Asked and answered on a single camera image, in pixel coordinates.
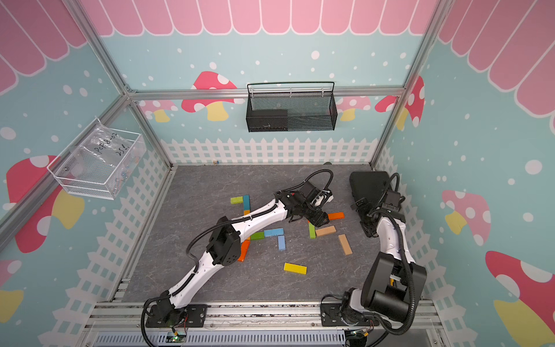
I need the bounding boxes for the tan wooden short block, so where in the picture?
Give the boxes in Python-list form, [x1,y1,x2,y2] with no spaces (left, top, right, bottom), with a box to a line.
[315,226,337,237]

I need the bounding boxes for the light blue long block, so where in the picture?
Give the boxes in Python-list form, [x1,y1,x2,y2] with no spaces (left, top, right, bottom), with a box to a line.
[264,228,284,238]

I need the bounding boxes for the teal long block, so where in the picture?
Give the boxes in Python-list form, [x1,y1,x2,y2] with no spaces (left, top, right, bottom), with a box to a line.
[243,195,251,211]

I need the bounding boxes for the orange long block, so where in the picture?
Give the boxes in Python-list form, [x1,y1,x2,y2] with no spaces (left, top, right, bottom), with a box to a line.
[238,239,251,262]

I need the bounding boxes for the lime green short block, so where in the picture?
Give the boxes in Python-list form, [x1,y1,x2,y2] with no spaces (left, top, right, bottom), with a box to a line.
[230,197,244,205]

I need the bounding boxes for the light blue short block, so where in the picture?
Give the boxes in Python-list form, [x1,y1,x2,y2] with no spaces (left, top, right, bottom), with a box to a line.
[277,235,286,251]

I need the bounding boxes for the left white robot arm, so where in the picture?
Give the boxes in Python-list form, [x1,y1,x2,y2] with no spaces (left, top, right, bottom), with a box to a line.
[141,169,334,325]

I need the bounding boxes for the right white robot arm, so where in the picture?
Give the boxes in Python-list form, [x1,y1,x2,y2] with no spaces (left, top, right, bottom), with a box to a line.
[341,171,427,335]

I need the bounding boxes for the tan wooden long block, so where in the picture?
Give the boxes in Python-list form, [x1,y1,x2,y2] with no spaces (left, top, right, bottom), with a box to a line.
[338,234,353,256]

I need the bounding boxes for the black plastic tool case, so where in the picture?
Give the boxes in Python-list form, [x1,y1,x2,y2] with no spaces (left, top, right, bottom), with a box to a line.
[349,171,391,210]

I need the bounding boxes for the yellow long block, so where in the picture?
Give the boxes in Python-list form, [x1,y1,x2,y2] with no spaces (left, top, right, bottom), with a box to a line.
[283,263,307,275]

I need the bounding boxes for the black box in basket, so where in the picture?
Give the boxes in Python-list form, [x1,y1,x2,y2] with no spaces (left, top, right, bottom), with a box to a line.
[247,109,288,132]

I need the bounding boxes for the green circuit board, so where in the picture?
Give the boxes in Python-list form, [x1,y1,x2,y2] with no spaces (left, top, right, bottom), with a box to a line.
[167,334,186,344]

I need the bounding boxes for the plastic bag in basket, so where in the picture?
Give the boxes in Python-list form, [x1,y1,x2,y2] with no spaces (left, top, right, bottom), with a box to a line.
[69,125,140,192]

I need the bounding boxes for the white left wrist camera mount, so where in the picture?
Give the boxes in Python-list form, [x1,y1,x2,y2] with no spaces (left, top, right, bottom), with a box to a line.
[312,191,333,207]

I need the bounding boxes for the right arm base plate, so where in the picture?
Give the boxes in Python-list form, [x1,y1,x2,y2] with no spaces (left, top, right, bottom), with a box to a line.
[319,302,376,327]

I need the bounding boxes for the black wire mesh basket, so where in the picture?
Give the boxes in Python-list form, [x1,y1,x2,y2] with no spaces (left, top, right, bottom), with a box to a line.
[247,81,338,132]

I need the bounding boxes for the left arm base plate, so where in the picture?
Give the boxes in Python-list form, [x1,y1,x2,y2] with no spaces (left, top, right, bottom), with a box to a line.
[146,304,208,328]

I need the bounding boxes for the clear wire wall basket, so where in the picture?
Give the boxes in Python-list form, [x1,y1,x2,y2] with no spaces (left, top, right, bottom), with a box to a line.
[46,119,147,201]

